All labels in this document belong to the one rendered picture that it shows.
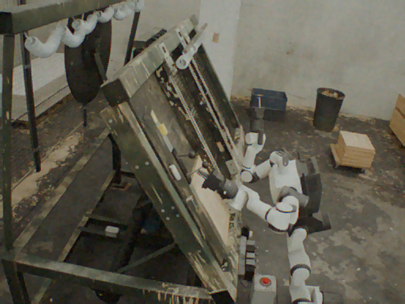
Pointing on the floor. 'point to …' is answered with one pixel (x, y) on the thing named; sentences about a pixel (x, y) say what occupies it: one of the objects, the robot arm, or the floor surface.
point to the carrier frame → (153, 232)
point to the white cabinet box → (221, 36)
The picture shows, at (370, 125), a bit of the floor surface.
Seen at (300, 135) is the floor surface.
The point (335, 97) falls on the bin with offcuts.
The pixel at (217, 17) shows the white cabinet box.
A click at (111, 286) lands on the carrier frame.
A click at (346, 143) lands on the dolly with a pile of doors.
